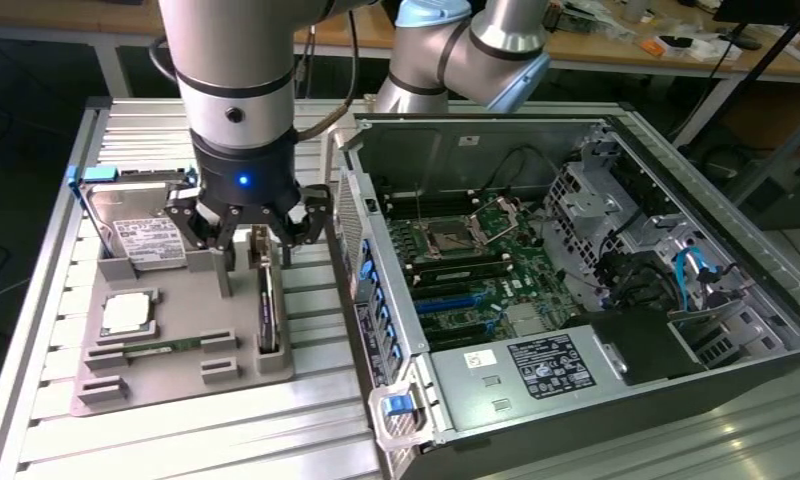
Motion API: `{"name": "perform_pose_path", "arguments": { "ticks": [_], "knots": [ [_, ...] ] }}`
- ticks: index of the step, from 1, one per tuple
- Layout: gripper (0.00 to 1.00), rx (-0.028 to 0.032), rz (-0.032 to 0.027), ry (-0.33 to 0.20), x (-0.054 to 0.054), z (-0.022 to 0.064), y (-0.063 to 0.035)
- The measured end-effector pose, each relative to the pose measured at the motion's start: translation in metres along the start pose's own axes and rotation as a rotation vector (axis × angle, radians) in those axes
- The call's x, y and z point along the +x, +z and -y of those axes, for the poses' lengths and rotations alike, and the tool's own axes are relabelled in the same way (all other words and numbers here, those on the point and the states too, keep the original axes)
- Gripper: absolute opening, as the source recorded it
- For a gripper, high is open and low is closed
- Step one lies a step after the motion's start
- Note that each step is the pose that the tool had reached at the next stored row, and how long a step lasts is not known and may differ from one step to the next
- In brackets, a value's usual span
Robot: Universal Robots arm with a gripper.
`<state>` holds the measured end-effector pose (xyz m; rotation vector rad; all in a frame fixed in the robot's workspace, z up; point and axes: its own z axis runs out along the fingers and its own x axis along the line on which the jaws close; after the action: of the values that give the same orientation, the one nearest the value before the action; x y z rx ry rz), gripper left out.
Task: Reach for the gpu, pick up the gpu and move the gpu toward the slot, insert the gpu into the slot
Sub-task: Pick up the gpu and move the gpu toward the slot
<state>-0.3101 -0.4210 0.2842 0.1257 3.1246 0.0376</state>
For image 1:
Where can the blue expansion slot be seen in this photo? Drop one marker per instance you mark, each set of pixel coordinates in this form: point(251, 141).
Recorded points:
point(456, 304)

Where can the gray power supply unit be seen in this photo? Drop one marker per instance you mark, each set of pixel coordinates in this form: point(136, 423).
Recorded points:
point(473, 395)

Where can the orange and white desk clutter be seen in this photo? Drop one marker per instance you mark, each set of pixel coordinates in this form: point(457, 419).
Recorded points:
point(680, 47)

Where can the black monitor with stand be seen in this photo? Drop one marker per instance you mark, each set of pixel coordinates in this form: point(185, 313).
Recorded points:
point(760, 10)

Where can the silver chipset heatsink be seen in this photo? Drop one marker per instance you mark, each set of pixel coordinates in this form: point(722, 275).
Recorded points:
point(529, 321)

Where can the black plastic shroud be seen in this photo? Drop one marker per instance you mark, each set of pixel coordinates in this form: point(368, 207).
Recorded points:
point(647, 350)

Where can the black RAM stick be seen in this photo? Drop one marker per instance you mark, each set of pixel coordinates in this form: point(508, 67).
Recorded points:
point(460, 274)

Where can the green RAM stick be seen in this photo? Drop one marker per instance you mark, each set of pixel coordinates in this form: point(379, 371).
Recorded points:
point(162, 346)

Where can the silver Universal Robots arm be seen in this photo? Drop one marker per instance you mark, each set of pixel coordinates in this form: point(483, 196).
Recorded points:
point(227, 75)

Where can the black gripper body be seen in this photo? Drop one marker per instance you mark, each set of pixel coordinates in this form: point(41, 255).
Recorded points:
point(247, 170)

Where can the gray parts rack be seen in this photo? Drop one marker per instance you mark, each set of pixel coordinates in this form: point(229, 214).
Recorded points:
point(173, 380)

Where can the hard disk in blue caddy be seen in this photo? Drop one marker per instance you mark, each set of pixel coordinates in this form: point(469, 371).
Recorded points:
point(142, 235)

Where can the open black PC case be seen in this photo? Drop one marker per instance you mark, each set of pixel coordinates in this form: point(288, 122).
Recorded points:
point(573, 425)

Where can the green motherboard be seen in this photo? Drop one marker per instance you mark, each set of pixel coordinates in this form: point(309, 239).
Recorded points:
point(527, 285)

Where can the silver CPU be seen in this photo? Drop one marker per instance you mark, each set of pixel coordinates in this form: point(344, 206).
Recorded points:
point(128, 315)

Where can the perforated metal disk bay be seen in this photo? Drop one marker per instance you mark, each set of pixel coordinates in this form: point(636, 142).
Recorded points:
point(580, 210)

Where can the CPU socket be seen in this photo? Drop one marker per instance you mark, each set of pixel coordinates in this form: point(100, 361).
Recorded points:
point(452, 239)

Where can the black tripod pole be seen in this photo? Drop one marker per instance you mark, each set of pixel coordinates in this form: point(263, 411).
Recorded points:
point(754, 70)

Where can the slotted metal disk bay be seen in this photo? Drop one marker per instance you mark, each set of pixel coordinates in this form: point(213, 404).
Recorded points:
point(740, 330)

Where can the black equipment box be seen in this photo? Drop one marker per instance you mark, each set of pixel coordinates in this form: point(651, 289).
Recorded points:
point(787, 195)

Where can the metal socket cover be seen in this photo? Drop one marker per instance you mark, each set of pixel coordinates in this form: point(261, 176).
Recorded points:
point(500, 220)

